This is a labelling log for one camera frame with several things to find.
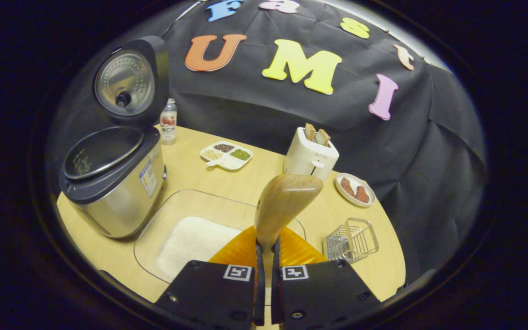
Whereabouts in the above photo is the clear glass tray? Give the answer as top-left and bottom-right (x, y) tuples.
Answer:
(133, 189), (307, 285)

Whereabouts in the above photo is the white rice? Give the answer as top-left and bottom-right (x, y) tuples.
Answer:
(156, 216), (242, 279)

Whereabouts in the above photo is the black backdrop cloth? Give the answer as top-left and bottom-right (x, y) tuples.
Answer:
(46, 0), (487, 285)

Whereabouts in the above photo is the white toaster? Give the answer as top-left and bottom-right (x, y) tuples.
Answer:
(283, 126), (340, 182)

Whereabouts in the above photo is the clear plastic bottle red label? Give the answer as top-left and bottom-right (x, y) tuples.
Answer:
(159, 98), (178, 146)

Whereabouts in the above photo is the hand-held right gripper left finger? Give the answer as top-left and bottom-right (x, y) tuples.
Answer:
(154, 225), (265, 330)

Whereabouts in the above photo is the white divided dish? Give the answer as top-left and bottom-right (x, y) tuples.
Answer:
(200, 141), (253, 171)

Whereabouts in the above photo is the white round plate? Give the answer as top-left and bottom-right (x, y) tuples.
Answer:
(335, 172), (376, 208)

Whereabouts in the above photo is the dark grey rice cooker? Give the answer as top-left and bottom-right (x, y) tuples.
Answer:
(58, 36), (170, 239)

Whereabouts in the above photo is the wooden spoon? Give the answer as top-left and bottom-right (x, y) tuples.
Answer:
(254, 173), (324, 252)

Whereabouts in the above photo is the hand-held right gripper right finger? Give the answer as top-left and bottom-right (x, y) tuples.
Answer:
(271, 227), (381, 330)

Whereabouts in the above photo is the metal wire chopstick holder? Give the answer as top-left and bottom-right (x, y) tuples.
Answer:
(323, 217), (380, 264)

